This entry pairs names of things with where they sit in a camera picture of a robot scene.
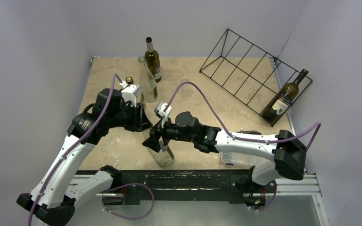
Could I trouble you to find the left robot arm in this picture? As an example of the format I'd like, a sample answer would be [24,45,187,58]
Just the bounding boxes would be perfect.
[17,85,151,226]

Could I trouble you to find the black pliers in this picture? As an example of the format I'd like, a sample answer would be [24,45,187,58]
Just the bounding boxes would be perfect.
[239,130,261,135]

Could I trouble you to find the clear glass bottle short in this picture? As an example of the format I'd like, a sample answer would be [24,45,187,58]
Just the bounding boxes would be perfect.
[147,140,175,169]

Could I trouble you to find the black wire wine rack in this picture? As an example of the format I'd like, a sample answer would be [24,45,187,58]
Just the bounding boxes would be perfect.
[199,28,313,125]

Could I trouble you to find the purple cable loop below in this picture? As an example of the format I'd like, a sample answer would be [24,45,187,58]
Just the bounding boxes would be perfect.
[102,182,156,221]

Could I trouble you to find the tall clear glass bottle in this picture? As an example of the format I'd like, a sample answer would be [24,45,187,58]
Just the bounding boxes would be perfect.
[138,56,158,103]

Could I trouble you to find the clear plastic screw box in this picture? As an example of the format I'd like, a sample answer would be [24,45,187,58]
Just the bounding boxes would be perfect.
[220,152,255,167]

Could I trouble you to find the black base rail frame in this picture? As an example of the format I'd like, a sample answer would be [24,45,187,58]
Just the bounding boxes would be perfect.
[72,169,321,207]

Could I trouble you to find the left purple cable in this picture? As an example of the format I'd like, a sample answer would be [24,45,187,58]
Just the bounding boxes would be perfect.
[27,73,122,226]

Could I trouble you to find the dark bottle at back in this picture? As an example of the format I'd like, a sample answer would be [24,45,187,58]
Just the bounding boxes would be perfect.
[144,37,162,82]

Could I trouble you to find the purple cable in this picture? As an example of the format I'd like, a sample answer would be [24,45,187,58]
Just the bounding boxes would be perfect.
[165,81,322,150]
[27,73,122,226]

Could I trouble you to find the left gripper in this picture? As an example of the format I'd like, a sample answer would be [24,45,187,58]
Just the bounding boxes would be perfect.
[107,100,152,131]

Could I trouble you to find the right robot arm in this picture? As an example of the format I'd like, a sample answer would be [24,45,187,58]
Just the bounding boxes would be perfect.
[142,112,307,192]

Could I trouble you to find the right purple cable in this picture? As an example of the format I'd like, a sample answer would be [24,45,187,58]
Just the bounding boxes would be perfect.
[165,81,322,150]

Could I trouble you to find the dark green bottle front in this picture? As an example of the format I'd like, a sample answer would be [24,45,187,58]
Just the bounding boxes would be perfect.
[260,69,308,127]

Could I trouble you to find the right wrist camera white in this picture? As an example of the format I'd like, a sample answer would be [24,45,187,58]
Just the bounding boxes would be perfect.
[154,102,172,128]

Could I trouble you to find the clear square bottle gold cap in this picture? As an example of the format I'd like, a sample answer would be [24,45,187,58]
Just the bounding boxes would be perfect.
[125,76,134,85]

